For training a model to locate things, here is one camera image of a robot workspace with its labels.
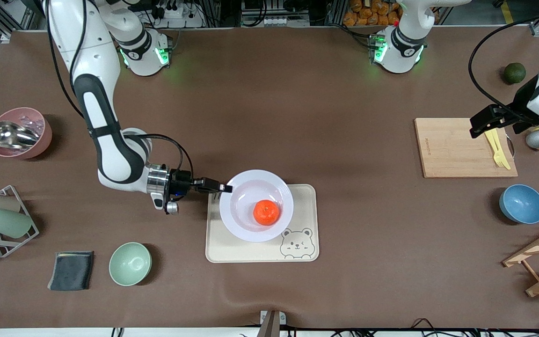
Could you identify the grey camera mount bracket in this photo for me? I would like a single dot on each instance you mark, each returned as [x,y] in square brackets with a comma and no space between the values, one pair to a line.
[269,325]

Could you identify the dark grey folded cloth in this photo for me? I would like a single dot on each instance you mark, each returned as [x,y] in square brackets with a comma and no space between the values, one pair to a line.
[70,271]

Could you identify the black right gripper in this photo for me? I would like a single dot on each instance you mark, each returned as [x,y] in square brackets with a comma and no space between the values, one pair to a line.
[181,183]

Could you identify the white power strip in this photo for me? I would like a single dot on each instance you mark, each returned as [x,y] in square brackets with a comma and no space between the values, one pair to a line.
[176,13]
[286,21]

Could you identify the pile of orange fruit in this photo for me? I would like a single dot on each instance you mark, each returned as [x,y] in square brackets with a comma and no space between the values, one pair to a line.
[372,16]

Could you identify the green cup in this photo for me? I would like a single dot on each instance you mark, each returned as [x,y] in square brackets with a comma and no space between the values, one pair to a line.
[7,223]

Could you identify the wooden cutting board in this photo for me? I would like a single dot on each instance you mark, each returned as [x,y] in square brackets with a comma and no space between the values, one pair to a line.
[456,150]

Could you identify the white round plate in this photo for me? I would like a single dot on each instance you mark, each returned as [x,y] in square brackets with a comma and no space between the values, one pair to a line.
[251,196]

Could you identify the dark green avocado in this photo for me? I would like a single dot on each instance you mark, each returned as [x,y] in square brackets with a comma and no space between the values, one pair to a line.
[514,73]

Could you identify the brown table cloth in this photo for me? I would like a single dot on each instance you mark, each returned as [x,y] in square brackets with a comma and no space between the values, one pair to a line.
[367,234]

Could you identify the beige bear print tray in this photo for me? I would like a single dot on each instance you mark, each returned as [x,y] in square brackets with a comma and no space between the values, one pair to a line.
[260,252]

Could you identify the blue bowl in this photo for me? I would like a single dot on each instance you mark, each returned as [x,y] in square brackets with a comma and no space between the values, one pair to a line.
[522,206]

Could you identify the pink bowl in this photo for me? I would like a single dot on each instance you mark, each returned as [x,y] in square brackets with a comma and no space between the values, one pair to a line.
[42,140]

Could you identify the wooden dish rack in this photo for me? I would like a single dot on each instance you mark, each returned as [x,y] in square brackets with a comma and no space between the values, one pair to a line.
[513,260]

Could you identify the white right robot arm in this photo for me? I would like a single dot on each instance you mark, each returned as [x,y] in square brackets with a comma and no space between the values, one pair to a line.
[110,154]

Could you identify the yellow plastic fork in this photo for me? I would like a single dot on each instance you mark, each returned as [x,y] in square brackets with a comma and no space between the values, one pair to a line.
[496,154]

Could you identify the metal scoop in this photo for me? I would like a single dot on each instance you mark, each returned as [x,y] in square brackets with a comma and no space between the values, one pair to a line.
[12,135]

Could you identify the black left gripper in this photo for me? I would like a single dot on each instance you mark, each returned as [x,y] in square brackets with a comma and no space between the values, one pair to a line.
[518,109]

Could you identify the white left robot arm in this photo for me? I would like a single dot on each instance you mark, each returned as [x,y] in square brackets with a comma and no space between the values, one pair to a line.
[400,58]

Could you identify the light green bowl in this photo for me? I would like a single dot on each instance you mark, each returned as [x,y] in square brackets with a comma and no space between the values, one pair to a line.
[130,264]

